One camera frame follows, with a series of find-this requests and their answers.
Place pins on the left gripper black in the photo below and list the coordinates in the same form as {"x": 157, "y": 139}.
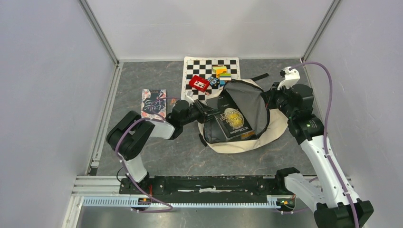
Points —
{"x": 205, "y": 113}

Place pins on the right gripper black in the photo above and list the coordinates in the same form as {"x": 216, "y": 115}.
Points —
{"x": 269, "y": 95}

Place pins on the black hardcover book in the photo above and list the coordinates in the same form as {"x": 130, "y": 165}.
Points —
{"x": 231, "y": 120}

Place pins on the cream canvas backpack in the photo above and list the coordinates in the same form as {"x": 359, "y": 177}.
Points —
{"x": 268, "y": 124}

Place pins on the floral pattern book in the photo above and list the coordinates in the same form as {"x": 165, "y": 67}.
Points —
{"x": 153, "y": 104}

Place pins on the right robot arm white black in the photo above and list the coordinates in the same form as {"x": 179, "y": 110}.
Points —
{"x": 336, "y": 204}

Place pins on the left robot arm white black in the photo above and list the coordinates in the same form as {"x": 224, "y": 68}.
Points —
{"x": 130, "y": 135}

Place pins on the blue black toy robot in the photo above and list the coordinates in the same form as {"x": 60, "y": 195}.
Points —
{"x": 214, "y": 82}

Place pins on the stacked colourful toy blocks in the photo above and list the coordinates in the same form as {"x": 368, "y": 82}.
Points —
{"x": 224, "y": 78}

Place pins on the green orange toy block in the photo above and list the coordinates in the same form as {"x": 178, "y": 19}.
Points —
{"x": 218, "y": 70}

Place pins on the black white chessboard mat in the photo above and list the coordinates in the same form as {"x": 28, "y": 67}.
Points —
{"x": 202, "y": 66}

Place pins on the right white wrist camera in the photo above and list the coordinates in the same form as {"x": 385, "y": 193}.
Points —
{"x": 290, "y": 78}

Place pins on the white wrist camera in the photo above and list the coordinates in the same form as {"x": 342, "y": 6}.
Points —
{"x": 189, "y": 97}
{"x": 290, "y": 78}

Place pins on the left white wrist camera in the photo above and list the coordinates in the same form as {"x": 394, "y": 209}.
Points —
{"x": 189, "y": 97}

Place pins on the red toy brick frame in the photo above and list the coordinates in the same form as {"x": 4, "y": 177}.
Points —
{"x": 199, "y": 83}

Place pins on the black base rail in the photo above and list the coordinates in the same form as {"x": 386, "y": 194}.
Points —
{"x": 213, "y": 190}

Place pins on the aluminium frame post right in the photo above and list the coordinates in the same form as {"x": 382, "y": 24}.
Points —
{"x": 321, "y": 28}

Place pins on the aluminium frame post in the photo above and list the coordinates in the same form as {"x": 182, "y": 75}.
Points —
{"x": 98, "y": 30}
{"x": 321, "y": 28}

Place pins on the aluminium frame post left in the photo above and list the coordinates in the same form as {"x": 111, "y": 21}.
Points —
{"x": 98, "y": 30}

